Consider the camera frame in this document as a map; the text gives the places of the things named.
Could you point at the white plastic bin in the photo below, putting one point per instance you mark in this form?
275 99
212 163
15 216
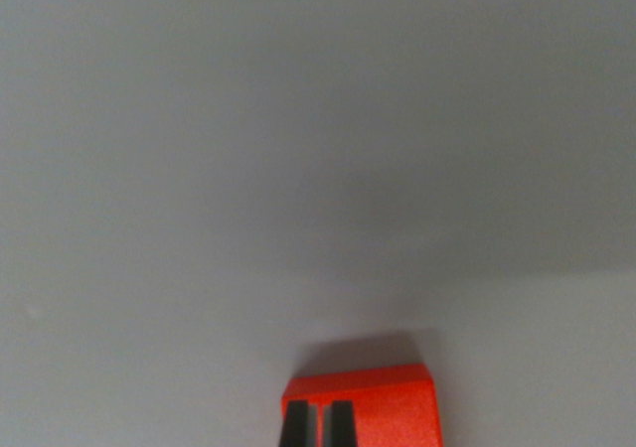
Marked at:
248 144

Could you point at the red block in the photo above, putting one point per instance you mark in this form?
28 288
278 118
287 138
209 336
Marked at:
397 412

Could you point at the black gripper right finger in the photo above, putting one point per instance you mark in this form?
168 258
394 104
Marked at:
343 424

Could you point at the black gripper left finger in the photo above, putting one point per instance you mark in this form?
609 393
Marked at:
296 424

